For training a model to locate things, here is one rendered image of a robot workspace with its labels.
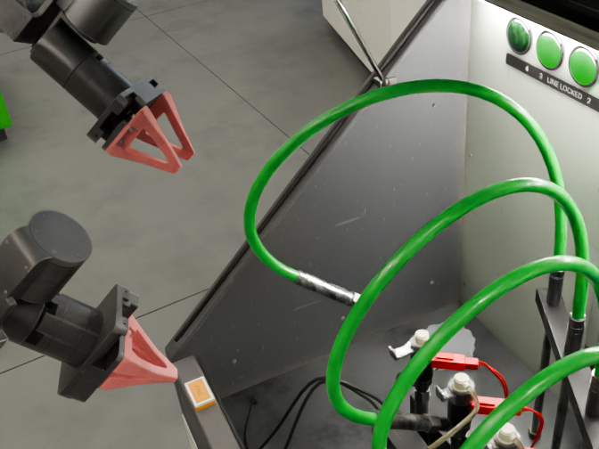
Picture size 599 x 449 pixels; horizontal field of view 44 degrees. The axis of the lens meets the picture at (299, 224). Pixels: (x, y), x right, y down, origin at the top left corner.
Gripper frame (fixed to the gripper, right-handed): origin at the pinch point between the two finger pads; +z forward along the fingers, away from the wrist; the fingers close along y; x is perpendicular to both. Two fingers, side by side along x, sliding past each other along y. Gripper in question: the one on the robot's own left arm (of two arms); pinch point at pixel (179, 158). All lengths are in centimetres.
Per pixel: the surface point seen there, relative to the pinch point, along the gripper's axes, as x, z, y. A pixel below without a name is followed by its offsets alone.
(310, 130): -14.1, 8.5, -2.5
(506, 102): -30.0, 21.6, 1.4
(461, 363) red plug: -5.5, 40.8, -1.7
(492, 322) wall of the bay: 1, 58, 37
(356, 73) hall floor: 52, 33, 339
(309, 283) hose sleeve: 1.8, 21.9, 1.8
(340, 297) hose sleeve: 0.9, 26.2, 3.0
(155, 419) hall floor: 120, 44, 98
